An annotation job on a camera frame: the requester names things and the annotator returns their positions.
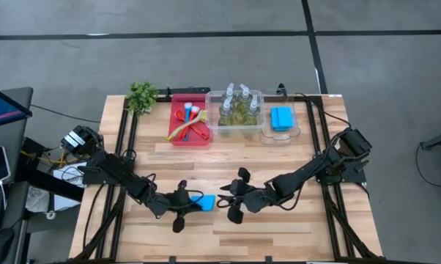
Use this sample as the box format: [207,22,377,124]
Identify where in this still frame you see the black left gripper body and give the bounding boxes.
[157,188,193,219]

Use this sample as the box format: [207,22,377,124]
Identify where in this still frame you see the blue dish brush white bristles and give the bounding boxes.
[183,102,193,142]

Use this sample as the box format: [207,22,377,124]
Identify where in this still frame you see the red dish brush white bristles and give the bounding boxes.
[182,105,201,142]
[174,109,211,142]

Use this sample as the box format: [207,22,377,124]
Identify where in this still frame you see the blue cellulose sponge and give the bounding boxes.
[270,109,284,132]
[190,194,217,213]
[272,106,294,130]

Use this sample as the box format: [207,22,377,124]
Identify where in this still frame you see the green plant in white pot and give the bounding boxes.
[125,81,160,117]

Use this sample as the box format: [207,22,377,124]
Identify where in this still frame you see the black power strip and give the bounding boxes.
[157,87,212,95]

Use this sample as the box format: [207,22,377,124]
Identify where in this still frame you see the dark side desk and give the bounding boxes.
[0,86,35,264]

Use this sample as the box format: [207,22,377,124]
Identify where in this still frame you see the white paper sheet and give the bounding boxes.
[53,161,89,213]

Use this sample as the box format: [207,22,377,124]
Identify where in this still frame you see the black aluminium table frame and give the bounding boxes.
[68,87,385,264]

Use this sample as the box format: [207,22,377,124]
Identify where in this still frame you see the small clear plastic bin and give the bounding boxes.
[259,95,302,144]

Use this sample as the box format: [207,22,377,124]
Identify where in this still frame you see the large clear plastic bin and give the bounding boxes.
[204,89,266,139]

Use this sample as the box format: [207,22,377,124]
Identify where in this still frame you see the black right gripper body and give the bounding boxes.
[240,184,279,215]

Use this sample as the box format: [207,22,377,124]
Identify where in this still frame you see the pink plastic tray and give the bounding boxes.
[168,92,212,147]

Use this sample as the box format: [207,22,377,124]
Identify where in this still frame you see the computer monitor blue screen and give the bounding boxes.
[0,82,34,130]

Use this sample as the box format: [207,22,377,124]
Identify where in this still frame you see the yellow dish soap pump bottle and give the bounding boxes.
[222,82,240,111]
[243,94,262,128]
[237,83,253,111]
[217,95,238,128]

